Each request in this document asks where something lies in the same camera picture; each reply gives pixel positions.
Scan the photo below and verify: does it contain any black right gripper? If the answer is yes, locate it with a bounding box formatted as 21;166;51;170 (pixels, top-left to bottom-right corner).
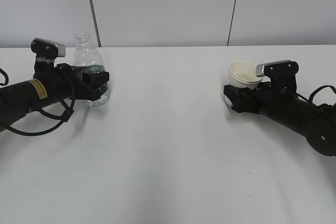
223;82;298;114

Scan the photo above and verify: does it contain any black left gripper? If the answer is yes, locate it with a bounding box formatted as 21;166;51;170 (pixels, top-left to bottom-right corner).
34;61;109;102

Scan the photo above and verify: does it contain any white paper cup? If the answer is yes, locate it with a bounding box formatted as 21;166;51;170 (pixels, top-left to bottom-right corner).
224;61;263;90

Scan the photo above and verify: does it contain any clear green-label water bottle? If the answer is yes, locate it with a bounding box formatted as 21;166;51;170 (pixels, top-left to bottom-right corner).
73;32;110;107

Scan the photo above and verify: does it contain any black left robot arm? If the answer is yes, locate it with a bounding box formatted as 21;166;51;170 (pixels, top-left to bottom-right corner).
1;63;110;136

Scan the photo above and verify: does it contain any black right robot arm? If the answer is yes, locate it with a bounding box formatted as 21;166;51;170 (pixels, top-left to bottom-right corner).
223;82;335;156

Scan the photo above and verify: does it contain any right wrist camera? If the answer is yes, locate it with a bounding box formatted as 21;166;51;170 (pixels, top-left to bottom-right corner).
255;60;299;96

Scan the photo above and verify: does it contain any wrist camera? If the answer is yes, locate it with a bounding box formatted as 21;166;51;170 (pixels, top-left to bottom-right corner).
255;60;299;96
30;38;66;64

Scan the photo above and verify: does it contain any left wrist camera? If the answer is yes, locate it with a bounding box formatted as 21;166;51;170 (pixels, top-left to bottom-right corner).
30;38;66;64

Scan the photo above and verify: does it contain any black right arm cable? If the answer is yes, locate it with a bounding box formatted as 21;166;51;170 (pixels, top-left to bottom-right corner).
295;84;336;104

